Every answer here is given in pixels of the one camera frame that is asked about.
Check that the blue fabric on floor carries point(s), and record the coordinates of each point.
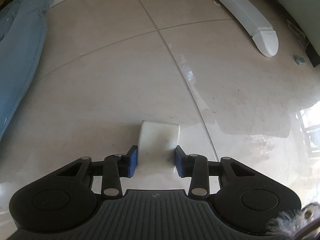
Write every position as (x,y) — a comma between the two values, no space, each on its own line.
(23,33)

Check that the white furniture leg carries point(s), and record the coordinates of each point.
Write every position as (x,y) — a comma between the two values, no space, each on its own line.
(258,27)

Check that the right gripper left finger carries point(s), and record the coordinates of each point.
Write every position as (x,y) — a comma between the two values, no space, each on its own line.
(115,167)

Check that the beige eraser block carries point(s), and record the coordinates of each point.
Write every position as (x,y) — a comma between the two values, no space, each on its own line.
(156,147)

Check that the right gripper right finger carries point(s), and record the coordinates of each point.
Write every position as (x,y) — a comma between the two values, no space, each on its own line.
(193,166)

